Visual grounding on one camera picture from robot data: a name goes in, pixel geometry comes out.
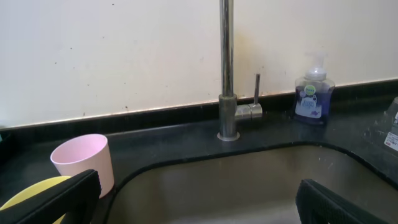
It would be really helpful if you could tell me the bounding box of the yellow cup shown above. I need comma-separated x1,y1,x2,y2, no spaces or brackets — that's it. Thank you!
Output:
0,175,72,224

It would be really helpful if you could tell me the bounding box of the steel sink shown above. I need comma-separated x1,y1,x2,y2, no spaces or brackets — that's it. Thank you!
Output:
105,141,398,224

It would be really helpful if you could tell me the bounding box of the steel tap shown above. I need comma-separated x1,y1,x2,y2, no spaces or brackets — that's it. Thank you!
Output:
216,0,264,142

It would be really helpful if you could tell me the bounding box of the pink cup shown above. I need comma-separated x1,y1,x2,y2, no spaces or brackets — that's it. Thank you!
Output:
50,133,115,199

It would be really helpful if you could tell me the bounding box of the blue soap bottle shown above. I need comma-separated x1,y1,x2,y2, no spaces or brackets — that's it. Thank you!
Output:
292,52,336,126

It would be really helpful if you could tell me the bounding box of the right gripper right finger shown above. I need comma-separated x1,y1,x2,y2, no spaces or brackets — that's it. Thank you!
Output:
295,179,389,224

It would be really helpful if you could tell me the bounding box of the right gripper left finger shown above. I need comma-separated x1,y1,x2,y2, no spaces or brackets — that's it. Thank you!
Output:
0,169,102,224

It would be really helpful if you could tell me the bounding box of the clear labelled container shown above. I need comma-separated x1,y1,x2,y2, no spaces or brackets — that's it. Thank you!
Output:
384,96,398,153

